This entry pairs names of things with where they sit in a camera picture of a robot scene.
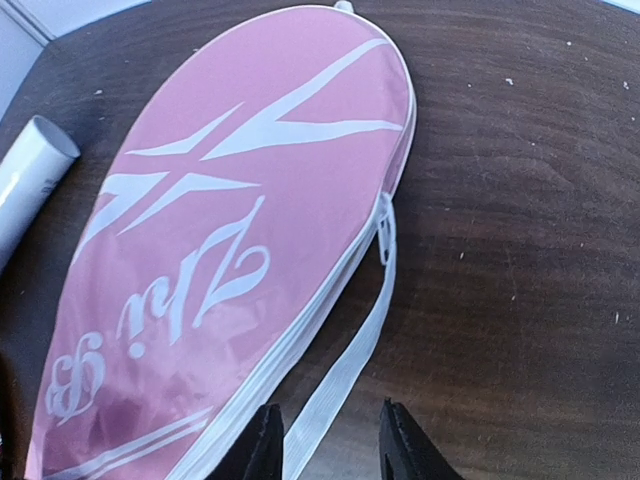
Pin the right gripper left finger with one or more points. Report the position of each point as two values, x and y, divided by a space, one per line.
258 451

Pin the pink racket bag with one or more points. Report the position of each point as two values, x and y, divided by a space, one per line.
238 207

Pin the white shuttlecock tube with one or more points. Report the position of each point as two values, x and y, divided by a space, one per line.
31 169

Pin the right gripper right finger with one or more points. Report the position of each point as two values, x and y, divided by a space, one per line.
405 451

